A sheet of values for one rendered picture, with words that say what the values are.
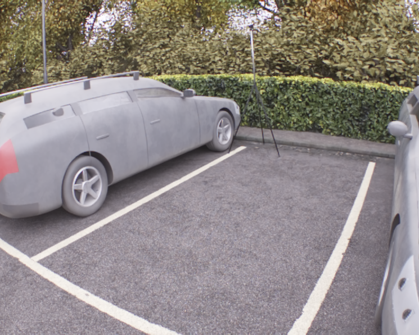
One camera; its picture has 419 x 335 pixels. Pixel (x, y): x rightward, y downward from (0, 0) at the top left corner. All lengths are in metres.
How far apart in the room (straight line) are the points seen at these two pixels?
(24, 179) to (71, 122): 0.82
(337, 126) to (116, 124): 4.15
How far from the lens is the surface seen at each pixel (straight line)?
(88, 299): 2.72
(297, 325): 2.35
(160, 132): 4.73
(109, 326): 2.43
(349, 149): 6.26
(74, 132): 3.81
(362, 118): 6.80
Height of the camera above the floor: 1.59
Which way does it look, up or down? 18 degrees down
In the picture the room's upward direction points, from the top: 3 degrees counter-clockwise
